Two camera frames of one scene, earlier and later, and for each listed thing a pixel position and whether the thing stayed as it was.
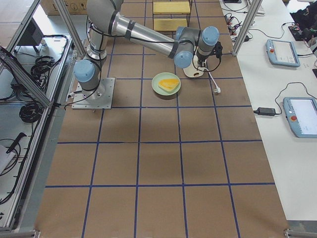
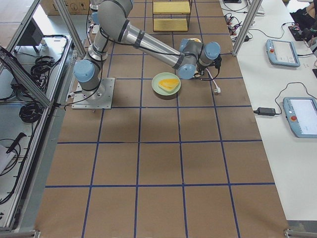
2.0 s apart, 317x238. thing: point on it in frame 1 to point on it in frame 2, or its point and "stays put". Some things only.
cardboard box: (75, 7) stays put
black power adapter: (265, 111) stays put
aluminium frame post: (247, 27) stays put
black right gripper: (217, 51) to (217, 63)
